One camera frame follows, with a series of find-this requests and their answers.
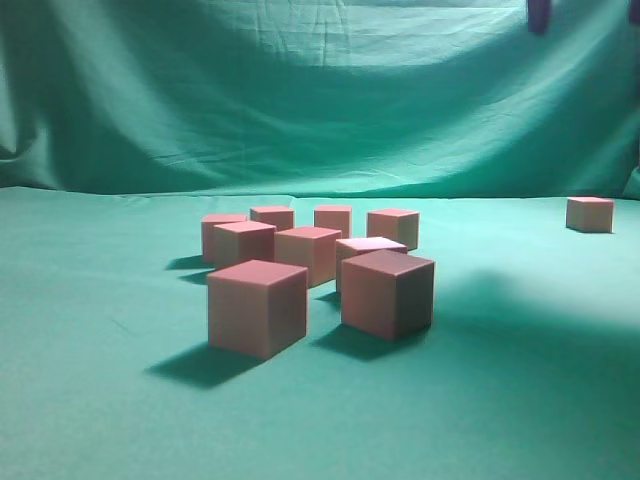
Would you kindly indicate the pink cube placed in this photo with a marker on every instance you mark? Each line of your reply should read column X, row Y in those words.
column 399, row 225
column 208, row 223
column 338, row 217

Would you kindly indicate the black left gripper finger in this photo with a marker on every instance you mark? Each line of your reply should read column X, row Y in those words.
column 538, row 15

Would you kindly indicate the pink cube column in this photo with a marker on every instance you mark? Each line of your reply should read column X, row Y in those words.
column 238, row 242
column 349, row 247
column 590, row 214
column 388, row 294
column 311, row 247
column 282, row 217
column 257, row 308

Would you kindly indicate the green cloth backdrop and cover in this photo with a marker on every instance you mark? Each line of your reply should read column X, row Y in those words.
column 123, row 123

